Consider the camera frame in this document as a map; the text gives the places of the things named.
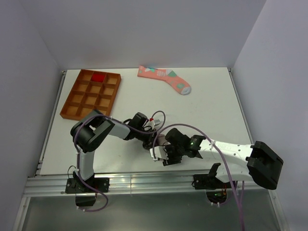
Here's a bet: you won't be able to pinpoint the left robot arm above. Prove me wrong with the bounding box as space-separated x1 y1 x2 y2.
70 109 157 192

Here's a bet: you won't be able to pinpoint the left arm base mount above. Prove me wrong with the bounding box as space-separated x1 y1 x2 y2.
65 177 110 207

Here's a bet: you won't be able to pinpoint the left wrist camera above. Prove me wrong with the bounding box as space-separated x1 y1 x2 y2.
148 118 161 128

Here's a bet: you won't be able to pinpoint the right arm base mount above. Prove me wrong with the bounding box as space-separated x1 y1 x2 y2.
192 174 232 205

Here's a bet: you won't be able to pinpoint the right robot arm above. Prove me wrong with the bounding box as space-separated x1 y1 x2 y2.
164 128 283 190

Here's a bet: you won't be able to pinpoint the pink patterned sock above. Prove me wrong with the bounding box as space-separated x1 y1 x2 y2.
137 65 192 95

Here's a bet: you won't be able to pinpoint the beige sock orange stripes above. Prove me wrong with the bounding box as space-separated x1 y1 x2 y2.
155 134 167 146

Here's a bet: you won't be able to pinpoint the red sock with bear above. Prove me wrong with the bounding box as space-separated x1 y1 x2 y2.
91 73 106 83

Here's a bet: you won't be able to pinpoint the orange wooden compartment tray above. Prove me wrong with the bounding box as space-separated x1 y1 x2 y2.
60 69 121 121

